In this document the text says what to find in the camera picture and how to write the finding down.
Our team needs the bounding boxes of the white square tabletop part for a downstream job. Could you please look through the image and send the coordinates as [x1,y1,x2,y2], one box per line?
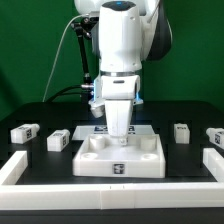
[73,134,166,178]

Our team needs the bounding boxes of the black cables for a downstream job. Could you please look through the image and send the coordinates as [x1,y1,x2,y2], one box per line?
[45,85,91,103]

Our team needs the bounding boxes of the white U-shaped fence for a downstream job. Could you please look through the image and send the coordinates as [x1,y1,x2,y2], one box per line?
[0,148,224,210]

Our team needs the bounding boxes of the grey cable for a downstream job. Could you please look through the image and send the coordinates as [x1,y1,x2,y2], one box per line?
[42,13,88,103]

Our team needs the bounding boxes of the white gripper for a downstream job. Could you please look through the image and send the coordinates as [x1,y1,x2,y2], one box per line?
[102,75,140,146]

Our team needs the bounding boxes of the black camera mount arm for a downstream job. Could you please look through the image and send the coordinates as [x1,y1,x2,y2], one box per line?
[71,17,97,102]

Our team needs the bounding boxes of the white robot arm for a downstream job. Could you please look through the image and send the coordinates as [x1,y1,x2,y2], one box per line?
[74,0,172,145]

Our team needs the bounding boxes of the white tag sheet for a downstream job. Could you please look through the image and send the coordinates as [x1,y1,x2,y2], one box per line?
[72,125,154,140]

